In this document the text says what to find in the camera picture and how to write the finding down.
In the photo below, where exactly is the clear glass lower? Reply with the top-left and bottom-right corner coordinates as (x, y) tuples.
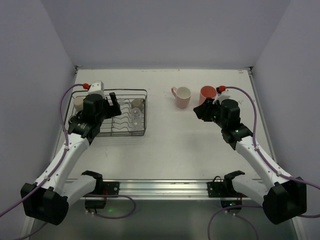
(131, 119), (144, 132)

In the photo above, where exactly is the beige cup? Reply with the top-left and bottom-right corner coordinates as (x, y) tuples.
(73, 96), (84, 112)

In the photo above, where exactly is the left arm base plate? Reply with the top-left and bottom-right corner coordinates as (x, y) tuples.
(101, 181), (120, 197)

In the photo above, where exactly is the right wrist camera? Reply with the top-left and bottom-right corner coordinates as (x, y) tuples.
(213, 85), (231, 104)

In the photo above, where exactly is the wire dish rack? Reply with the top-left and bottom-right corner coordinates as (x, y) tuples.
(65, 88), (148, 137)

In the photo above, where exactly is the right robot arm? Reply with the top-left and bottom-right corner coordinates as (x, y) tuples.
(193, 98), (307, 225)

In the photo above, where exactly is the controller box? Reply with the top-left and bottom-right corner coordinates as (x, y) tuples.
(84, 198), (107, 210)
(220, 198), (243, 208)

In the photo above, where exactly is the pink ceramic mug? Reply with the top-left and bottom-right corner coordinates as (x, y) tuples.
(171, 86), (191, 109)

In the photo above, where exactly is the left controller box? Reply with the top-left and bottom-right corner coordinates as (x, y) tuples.
(84, 198), (107, 210)

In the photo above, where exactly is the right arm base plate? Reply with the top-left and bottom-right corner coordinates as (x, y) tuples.
(206, 176), (237, 198)

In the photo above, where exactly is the clear glass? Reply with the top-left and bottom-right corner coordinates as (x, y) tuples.
(131, 119), (144, 132)
(131, 107), (143, 121)

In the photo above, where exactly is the small tan cup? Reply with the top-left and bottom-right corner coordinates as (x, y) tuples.
(131, 98), (145, 111)

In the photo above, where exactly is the purple cable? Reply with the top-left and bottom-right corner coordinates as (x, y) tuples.
(207, 85), (320, 240)
(0, 82), (137, 238)

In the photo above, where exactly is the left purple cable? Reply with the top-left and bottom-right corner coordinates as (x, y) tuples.
(0, 82), (137, 238)

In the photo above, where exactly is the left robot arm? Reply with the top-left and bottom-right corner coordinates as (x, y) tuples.
(20, 92), (122, 225)

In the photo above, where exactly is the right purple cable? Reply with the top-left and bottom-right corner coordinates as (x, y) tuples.
(207, 85), (320, 240)

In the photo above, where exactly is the aluminium mounting rail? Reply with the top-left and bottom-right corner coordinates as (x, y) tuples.
(32, 177), (293, 201)

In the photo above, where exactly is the salmon pink tumbler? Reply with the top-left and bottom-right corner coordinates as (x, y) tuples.
(199, 85), (217, 105)

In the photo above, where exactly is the clear glass upper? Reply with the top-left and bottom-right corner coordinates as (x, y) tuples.
(131, 107), (143, 121)

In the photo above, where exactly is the right controller box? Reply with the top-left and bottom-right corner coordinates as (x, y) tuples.
(220, 198), (243, 208)

